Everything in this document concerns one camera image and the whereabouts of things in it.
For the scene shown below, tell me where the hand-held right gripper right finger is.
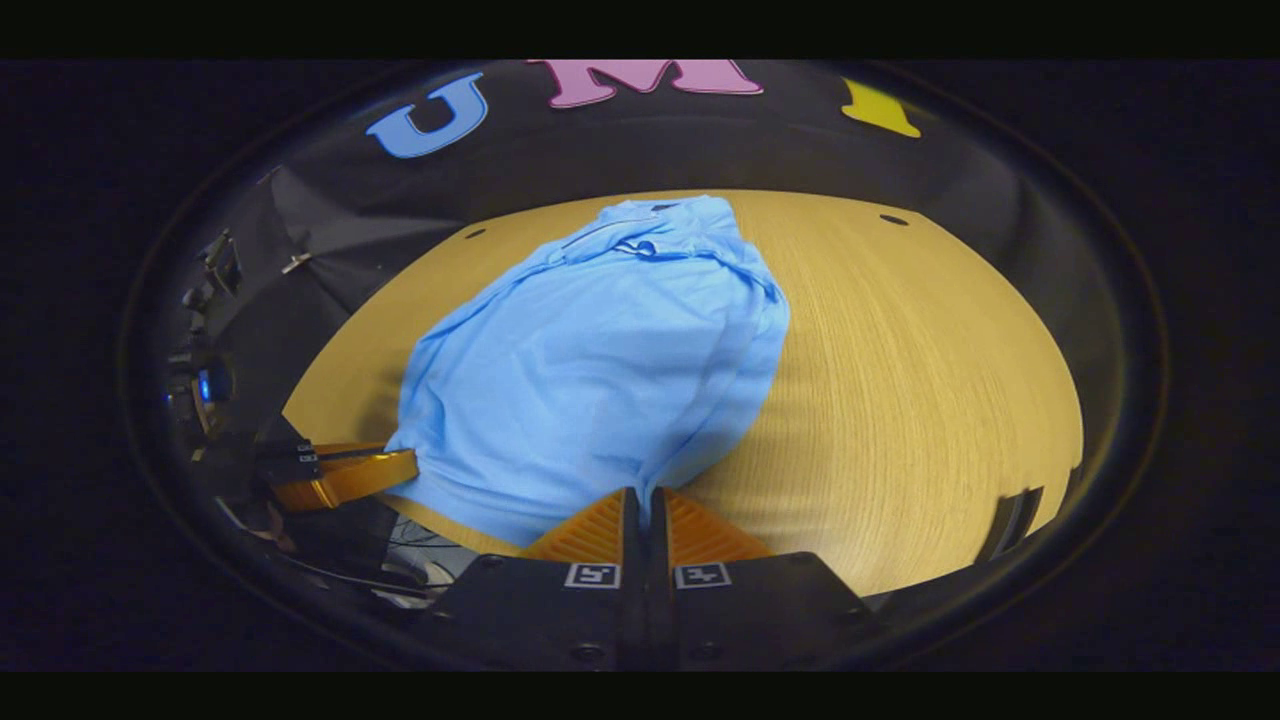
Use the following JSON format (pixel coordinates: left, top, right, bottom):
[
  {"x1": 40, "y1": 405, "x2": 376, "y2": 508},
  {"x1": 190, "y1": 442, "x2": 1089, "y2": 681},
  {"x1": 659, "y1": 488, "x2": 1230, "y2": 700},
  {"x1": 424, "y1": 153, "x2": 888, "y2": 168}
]
[{"x1": 648, "y1": 487, "x2": 886, "y2": 673}]

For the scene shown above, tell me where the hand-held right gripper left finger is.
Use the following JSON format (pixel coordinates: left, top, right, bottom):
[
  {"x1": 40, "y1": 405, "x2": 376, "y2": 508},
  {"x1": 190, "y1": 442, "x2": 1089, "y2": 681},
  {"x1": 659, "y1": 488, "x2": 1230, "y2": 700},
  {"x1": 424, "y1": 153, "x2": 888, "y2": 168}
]
[{"x1": 425, "y1": 487, "x2": 643, "y2": 673}]

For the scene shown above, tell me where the light blue T-shirt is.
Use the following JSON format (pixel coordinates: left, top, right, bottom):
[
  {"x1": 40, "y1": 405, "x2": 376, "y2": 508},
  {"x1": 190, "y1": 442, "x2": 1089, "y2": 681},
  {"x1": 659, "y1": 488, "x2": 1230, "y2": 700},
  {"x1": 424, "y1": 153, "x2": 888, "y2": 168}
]
[{"x1": 383, "y1": 195, "x2": 791, "y2": 548}]

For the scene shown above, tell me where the dark bar-shaped object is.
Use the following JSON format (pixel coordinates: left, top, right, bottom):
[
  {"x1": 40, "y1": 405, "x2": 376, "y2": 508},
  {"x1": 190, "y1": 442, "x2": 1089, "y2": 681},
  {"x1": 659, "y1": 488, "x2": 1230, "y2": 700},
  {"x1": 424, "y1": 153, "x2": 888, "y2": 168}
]
[{"x1": 980, "y1": 486, "x2": 1046, "y2": 563}]

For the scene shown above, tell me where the black backdrop cloth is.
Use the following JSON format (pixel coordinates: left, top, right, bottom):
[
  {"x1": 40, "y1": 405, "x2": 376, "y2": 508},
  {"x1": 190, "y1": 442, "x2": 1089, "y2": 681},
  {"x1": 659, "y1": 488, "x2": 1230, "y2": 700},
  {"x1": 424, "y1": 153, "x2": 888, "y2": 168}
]
[{"x1": 165, "y1": 60, "x2": 1121, "y2": 471}]

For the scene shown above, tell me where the tangle of dark cables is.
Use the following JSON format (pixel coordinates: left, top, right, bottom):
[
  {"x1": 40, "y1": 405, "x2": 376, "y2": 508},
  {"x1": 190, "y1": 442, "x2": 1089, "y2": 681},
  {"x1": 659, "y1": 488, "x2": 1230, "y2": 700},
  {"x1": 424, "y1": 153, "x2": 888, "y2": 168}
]
[{"x1": 385, "y1": 515, "x2": 476, "y2": 601}]

